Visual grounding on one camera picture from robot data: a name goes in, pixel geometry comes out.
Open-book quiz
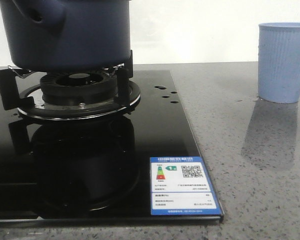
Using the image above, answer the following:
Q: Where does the light blue ribbed cup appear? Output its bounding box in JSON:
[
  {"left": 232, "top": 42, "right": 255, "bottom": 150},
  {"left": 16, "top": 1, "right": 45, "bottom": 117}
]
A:
[{"left": 258, "top": 22, "right": 300, "bottom": 104}]

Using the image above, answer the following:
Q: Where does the black metal pot support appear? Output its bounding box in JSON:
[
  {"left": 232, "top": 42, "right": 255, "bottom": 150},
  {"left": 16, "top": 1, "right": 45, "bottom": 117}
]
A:
[{"left": 0, "top": 56, "right": 141, "bottom": 122}]

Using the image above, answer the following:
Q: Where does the dark blue cooking pot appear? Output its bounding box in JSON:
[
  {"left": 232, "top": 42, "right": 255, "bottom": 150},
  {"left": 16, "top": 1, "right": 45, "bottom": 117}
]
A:
[{"left": 0, "top": 0, "right": 131, "bottom": 72}]

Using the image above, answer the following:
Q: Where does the blue energy label sticker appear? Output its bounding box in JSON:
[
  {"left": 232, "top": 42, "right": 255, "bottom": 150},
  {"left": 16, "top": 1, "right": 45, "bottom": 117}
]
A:
[{"left": 150, "top": 156, "right": 222, "bottom": 217}]

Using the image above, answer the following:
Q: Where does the black gas burner head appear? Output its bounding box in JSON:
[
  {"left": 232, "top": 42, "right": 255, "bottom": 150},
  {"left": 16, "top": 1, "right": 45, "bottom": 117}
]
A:
[{"left": 40, "top": 70, "right": 118, "bottom": 106}]

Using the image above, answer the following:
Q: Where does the black glass gas stove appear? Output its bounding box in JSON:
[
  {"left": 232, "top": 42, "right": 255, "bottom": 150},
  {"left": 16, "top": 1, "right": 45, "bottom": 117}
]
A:
[{"left": 0, "top": 70, "right": 224, "bottom": 227}]

